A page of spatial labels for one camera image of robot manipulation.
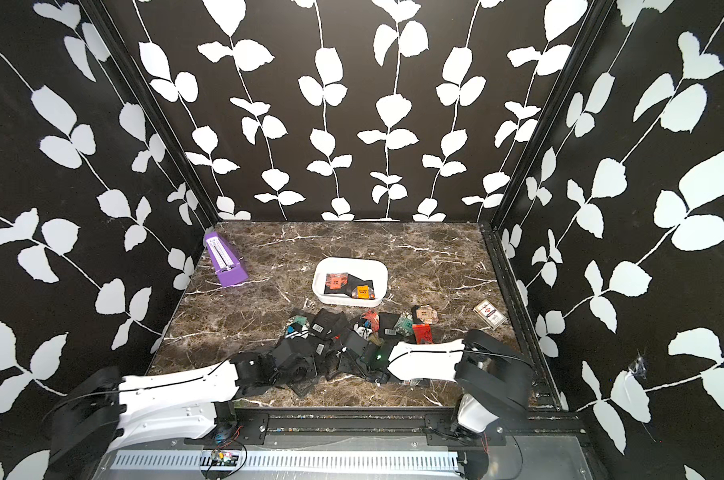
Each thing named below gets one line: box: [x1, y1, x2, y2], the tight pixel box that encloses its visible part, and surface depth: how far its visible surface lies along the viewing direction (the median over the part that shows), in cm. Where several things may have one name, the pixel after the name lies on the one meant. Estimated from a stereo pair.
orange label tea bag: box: [351, 285, 376, 300], surface depth 100 cm
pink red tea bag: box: [361, 310, 379, 332], surface depth 97 cm
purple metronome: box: [206, 232, 249, 287], surface depth 98 cm
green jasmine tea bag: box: [394, 317, 414, 336], surface depth 94 cm
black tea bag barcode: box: [378, 312, 401, 340], surface depth 94 cm
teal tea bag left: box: [286, 315, 310, 331], surface depth 95 cm
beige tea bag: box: [415, 305, 439, 324], surface depth 97 cm
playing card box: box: [472, 299, 507, 331], surface depth 95 cm
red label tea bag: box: [325, 272, 349, 290], surface depth 105 cm
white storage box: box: [312, 257, 389, 308], surface depth 103 cm
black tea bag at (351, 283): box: [328, 273, 374, 298], surface depth 103 cm
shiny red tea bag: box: [412, 324, 433, 344], surface depth 92 cm
